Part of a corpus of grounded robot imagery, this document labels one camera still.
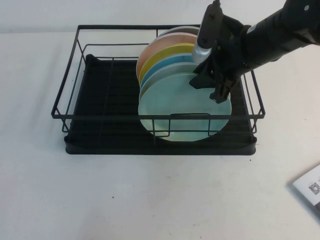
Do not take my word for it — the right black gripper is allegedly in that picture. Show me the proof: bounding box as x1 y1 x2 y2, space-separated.
188 13 252 104

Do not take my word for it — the mint green plate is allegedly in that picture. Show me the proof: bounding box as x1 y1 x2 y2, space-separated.
136 72 233 144

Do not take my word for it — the light grey plate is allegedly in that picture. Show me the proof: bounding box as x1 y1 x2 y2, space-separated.
138 62 201 101

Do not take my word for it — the blue plate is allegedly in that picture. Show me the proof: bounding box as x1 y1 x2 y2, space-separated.
140 53 197 90

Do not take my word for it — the yellow plate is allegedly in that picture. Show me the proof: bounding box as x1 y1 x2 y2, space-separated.
138 43 196 84

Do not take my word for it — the pink plate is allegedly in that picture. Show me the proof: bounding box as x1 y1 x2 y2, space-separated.
136 34 200 81

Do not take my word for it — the dark grey plate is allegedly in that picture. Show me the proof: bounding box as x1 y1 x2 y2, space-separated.
157 26 201 39

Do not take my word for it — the black dish drying rack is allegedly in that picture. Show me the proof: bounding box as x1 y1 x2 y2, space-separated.
64 53 258 156

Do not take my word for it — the white printed booklet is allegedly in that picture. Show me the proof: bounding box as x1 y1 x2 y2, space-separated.
291 164 320 215

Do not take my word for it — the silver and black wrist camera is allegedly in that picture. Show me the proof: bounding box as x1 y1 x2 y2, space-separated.
190 0 225 65

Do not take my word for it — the black wire dish rack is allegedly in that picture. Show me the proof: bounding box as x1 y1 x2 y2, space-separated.
51 23 266 141

